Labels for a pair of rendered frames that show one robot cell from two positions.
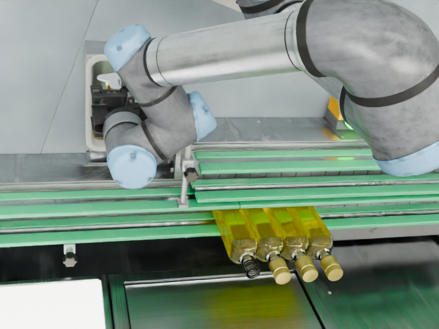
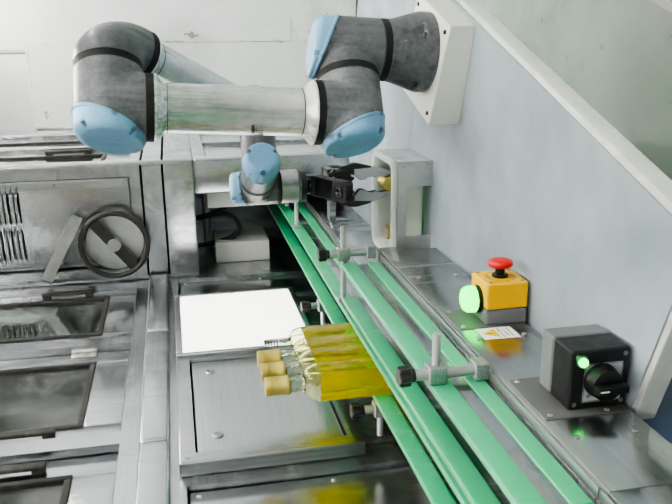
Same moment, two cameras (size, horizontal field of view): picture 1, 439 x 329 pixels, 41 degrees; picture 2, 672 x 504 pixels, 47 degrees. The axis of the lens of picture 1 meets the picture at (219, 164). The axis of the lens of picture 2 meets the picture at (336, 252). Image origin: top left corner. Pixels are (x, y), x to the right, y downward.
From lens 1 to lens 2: 1.92 m
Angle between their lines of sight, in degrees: 86
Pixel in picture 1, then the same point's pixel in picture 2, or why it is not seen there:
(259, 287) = (314, 414)
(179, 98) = (246, 139)
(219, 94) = (453, 231)
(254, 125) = (445, 273)
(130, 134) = not seen: hidden behind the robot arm
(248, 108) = (467, 260)
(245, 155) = (384, 278)
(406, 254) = not seen: outside the picture
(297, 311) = (278, 434)
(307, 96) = not seen: hidden behind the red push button
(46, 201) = (333, 262)
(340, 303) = (314, 486)
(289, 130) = (444, 287)
